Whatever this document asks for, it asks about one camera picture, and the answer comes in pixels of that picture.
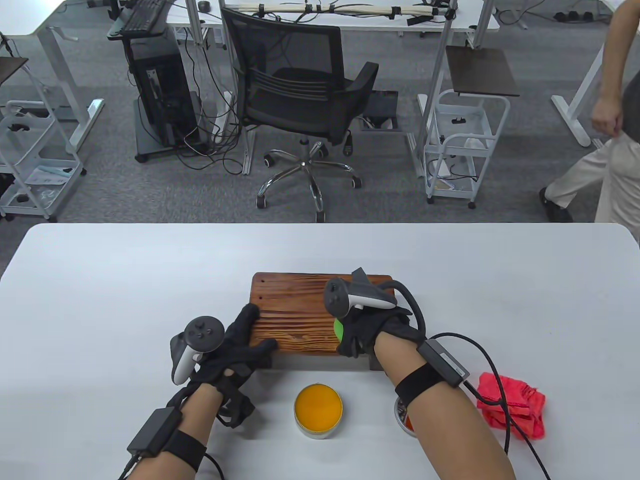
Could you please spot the black mesh office chair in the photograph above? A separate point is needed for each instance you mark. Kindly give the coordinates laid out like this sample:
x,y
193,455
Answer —
x,y
300,100

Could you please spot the dark brown side table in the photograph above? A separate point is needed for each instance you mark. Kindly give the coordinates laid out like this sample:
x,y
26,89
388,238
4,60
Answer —
x,y
480,70
10,69

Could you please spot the aluminium frame post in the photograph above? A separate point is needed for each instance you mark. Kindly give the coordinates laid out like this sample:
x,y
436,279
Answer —
x,y
435,75
246,150

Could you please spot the person's right hand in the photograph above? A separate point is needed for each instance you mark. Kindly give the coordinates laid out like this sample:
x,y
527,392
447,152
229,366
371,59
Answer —
x,y
365,330

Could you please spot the black keyboard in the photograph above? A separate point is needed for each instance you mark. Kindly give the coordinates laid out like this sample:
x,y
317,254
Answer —
x,y
142,15

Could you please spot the black computer mouse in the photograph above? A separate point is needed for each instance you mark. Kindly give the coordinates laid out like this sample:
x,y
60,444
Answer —
x,y
203,6

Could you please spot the black floor socket box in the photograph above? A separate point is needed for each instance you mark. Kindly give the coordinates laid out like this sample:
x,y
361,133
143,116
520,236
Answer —
x,y
382,105

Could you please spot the brown wooden stool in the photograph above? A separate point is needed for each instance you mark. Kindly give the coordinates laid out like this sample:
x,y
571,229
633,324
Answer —
x,y
295,310

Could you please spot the round metal wood wax tin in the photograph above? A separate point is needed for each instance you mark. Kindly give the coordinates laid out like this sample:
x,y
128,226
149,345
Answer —
x,y
318,407

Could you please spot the black and white controller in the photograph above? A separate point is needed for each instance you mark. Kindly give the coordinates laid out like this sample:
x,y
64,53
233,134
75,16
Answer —
x,y
337,295
202,332

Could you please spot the green round sponge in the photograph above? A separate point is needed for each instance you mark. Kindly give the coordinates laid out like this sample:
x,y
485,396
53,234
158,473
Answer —
x,y
339,329

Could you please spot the white desk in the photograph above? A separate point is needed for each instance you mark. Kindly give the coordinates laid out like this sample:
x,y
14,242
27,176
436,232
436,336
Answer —
x,y
30,15
580,100
350,22

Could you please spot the person's left hand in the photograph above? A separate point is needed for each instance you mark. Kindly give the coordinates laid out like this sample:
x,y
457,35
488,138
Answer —
x,y
230,360

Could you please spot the black computer tower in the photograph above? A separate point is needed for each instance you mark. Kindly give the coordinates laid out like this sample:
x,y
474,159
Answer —
x,y
165,95

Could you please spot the white rolling cart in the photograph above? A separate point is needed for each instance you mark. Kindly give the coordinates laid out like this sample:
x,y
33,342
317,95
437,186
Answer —
x,y
462,189
45,175

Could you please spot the person's left forearm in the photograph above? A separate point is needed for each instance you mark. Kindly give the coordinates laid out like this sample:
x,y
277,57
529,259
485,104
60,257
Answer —
x,y
195,415

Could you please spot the white power strip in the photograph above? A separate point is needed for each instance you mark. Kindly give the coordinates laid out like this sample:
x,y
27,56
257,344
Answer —
x,y
220,122

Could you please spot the round metal tin lid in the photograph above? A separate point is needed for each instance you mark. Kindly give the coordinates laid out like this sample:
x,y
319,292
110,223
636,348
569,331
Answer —
x,y
401,415

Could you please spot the grey computer stand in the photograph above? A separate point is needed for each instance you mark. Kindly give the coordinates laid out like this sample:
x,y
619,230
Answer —
x,y
147,140

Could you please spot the aluminium floor rail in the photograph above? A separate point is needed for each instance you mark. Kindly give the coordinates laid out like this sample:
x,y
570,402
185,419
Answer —
x,y
598,143

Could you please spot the person's right forearm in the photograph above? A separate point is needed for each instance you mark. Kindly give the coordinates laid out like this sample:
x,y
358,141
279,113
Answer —
x,y
445,435

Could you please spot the beige rod bundle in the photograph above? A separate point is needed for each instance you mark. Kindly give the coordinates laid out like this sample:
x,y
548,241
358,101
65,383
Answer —
x,y
350,9

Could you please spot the black power strip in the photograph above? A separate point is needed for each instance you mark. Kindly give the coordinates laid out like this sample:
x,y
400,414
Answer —
x,y
572,16

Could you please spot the red cloth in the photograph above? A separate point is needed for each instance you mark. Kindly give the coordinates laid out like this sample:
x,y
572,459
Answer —
x,y
522,405

